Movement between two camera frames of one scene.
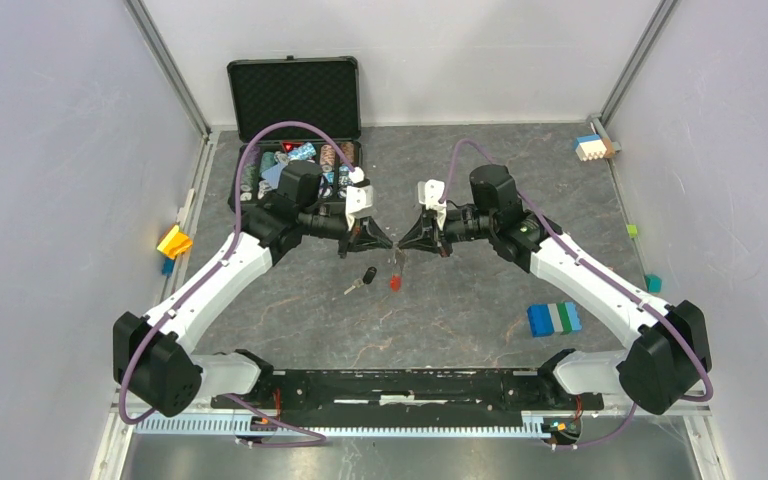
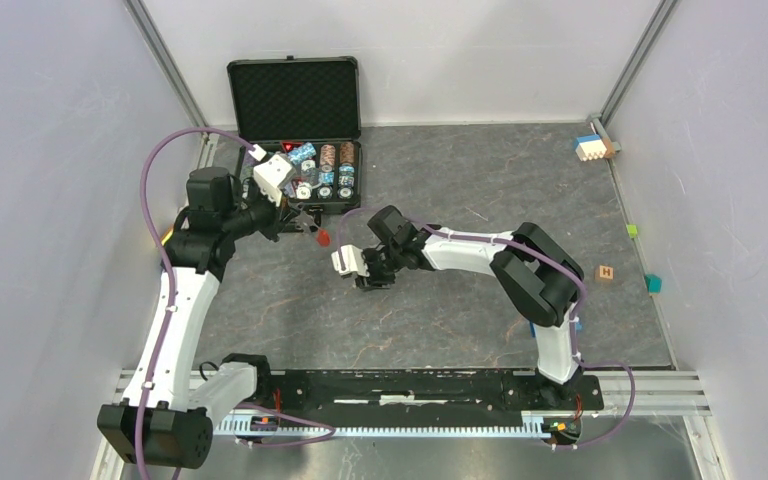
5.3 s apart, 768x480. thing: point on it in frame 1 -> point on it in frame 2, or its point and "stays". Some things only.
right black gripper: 427,236 -> 373,282
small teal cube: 653,283 stays
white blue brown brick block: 593,147 stays
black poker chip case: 264,92 stays
